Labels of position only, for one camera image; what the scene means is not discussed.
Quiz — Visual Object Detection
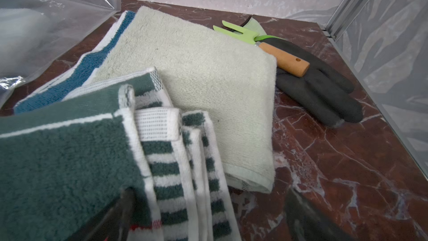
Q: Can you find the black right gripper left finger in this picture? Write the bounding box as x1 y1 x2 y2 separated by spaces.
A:
68 187 136 241

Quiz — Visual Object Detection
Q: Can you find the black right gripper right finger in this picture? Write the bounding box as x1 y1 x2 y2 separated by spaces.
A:
284 188 354 241

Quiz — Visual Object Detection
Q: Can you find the clear plastic vacuum bag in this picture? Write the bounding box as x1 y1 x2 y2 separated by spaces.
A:
1 0 120 103

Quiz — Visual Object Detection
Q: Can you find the green white striped towel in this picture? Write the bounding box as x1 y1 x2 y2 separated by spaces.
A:
1 68 241 241

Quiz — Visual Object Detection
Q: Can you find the blue white striped towel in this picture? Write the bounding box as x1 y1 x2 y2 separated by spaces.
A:
13 11 136 114

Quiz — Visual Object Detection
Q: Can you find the cream folded towel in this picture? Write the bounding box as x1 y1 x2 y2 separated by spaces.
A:
94 7 276 193

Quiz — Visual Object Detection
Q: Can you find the green garden fork wooden handle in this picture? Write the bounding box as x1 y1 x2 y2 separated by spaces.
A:
213 21 310 78

